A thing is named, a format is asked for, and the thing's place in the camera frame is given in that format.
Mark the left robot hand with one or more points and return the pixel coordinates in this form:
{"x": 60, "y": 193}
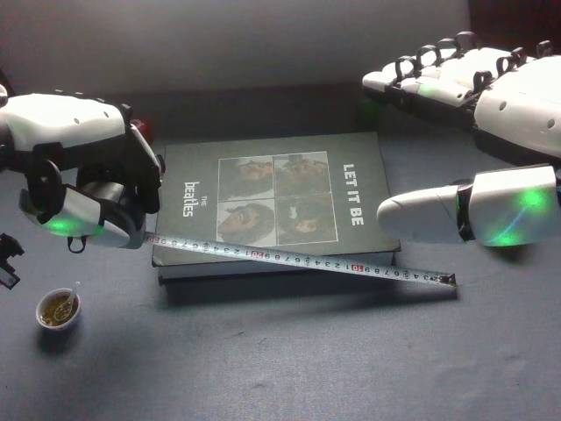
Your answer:
{"x": 66, "y": 118}

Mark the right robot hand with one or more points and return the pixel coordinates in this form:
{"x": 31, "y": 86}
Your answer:
{"x": 517, "y": 109}

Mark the white measuring tape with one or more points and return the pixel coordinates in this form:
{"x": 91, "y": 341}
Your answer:
{"x": 307, "y": 259}

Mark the black Beatles book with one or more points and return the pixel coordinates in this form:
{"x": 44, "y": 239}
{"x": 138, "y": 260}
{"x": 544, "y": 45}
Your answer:
{"x": 184, "y": 166}

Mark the small white soup bowl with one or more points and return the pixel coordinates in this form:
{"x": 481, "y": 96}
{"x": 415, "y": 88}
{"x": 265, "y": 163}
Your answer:
{"x": 59, "y": 309}

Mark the grey table cloth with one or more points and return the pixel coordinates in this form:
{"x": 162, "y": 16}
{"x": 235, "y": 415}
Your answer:
{"x": 307, "y": 359}

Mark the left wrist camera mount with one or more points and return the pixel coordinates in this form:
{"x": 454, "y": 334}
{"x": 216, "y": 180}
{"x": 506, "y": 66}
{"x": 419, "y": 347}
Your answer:
{"x": 9, "y": 259}

